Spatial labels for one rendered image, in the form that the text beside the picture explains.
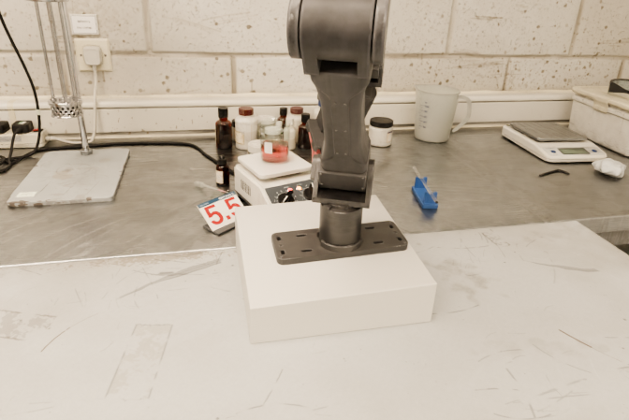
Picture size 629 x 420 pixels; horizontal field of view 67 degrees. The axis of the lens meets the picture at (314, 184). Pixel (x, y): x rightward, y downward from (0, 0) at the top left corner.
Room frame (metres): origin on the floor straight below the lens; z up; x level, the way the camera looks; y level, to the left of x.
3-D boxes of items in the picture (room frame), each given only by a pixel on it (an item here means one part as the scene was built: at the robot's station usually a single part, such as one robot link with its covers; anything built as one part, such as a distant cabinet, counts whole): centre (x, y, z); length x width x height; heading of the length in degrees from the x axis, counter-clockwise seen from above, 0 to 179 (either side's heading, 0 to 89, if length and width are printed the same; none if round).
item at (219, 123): (1.24, 0.25, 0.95); 0.04 x 0.04 x 0.11
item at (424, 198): (0.96, -0.24, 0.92); 0.10 x 0.03 x 0.04; 4
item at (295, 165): (0.92, 0.08, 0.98); 0.12 x 0.12 x 0.01; 33
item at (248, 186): (0.90, 0.07, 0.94); 0.22 x 0.13 x 0.08; 33
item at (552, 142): (1.36, -0.69, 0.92); 0.26 x 0.19 x 0.05; 10
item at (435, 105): (1.40, -0.36, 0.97); 0.18 x 0.13 x 0.15; 54
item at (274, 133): (0.93, 0.09, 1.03); 0.07 x 0.06 x 0.08; 21
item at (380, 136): (1.33, -0.18, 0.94); 0.07 x 0.07 x 0.07
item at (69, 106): (1.01, 0.55, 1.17); 0.07 x 0.07 x 0.25
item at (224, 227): (0.81, 0.17, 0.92); 0.09 x 0.06 x 0.04; 141
